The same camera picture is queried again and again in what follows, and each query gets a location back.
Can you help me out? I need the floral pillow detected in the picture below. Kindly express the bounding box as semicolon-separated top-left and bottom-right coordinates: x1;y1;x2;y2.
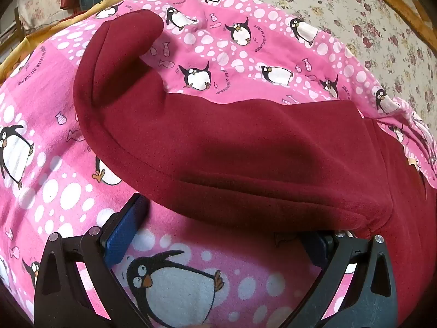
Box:
16;0;82;30

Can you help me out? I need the dark red fleece garment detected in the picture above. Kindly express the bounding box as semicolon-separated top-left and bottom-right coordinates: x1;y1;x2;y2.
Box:
73;8;437;328

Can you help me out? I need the pink penguin print blanket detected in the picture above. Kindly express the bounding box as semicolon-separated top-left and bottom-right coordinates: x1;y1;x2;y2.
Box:
0;0;437;328

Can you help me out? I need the floral bed sheet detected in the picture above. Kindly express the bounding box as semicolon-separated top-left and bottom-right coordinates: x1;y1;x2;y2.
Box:
131;0;437;134

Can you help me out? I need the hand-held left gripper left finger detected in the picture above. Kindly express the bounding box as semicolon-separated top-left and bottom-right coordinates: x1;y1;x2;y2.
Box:
33;193;153;328

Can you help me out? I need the curved wooden bed frame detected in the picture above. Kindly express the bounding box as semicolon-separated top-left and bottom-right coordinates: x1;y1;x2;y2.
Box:
341;0;437;52

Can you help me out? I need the orange yellow cloth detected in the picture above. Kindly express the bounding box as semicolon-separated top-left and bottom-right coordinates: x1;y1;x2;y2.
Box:
0;0;134;73

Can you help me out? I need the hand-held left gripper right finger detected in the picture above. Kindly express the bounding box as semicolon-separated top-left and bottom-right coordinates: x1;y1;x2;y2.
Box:
300;230;401;328

